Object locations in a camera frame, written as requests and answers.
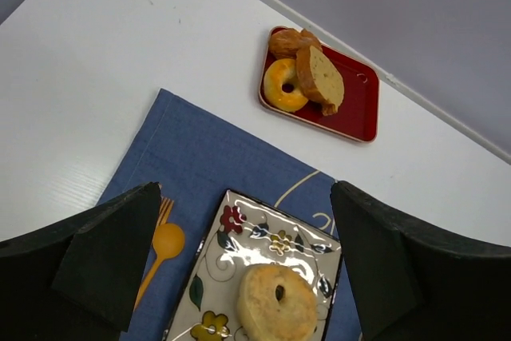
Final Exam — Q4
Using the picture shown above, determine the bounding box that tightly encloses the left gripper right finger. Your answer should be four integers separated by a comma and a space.
331, 181, 510, 340

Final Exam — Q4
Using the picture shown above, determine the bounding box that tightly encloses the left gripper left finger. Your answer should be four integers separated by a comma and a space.
1, 182, 160, 340

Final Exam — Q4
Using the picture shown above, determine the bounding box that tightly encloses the pale speckled bagel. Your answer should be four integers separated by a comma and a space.
237, 264, 318, 341

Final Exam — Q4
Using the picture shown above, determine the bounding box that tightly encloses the sliced bread loaf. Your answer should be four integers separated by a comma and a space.
295, 46, 345, 116

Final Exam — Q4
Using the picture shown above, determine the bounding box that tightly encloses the orange plastic spoon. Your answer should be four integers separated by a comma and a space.
134, 223, 185, 308

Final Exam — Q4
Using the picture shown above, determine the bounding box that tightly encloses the orange plastic fork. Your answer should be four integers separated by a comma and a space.
156, 196, 174, 228

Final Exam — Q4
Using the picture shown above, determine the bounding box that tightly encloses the blue cloth placemat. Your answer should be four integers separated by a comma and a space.
101, 90, 361, 340

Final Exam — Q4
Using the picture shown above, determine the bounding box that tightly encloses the square floral ceramic plate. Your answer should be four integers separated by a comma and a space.
162, 190, 342, 340

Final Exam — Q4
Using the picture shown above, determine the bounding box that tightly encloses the red rectangular tray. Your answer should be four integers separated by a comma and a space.
259, 26, 379, 143

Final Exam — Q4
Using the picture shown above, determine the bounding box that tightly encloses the yellow glazed donut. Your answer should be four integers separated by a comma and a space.
263, 58, 308, 113

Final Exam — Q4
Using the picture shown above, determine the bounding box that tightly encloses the brown croissant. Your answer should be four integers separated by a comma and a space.
268, 28, 323, 59

